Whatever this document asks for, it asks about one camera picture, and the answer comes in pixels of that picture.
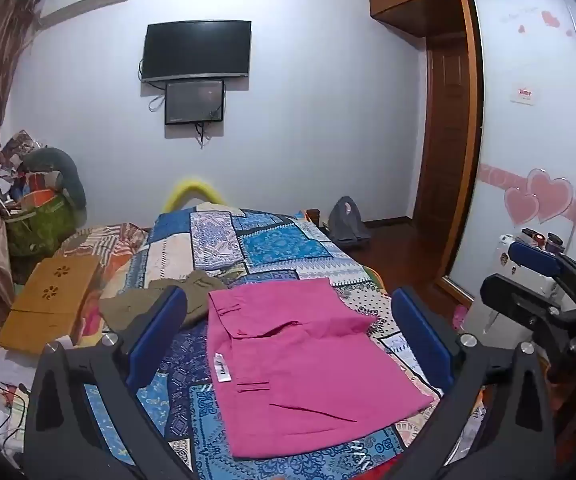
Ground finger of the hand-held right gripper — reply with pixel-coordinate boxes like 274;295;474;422
480;273;576;334
510;240;576;292

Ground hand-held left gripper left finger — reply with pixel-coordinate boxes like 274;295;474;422
23;286;203;480

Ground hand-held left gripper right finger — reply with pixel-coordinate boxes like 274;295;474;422
390;286;556;480

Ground pink pants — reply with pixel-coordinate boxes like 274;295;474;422
207;277;441;461

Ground olive green garment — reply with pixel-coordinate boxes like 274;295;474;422
99;270;229;332

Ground striped orange blanket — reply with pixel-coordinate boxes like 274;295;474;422
54;222;151;282

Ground wooden lap desk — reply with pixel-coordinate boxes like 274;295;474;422
0;257;100;357

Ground grey bag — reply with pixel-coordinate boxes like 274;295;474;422
327;195;371;250

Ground patchwork blanket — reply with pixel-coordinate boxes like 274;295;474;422
82;205;484;480

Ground yellow headboard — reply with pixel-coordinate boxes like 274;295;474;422
162;177;229;214

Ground green bag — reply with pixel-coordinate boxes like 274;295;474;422
5;192;77;262

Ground white door sticker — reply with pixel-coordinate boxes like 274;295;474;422
510;82;539;107

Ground grey neck pillow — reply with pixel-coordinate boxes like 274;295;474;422
21;147;88;209

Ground pile of papers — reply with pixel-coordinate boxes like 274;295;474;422
0;129;45;213

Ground small black wall monitor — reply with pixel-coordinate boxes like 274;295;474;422
163;80;227;126

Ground black wall television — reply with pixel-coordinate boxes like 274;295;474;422
141;20;253;84

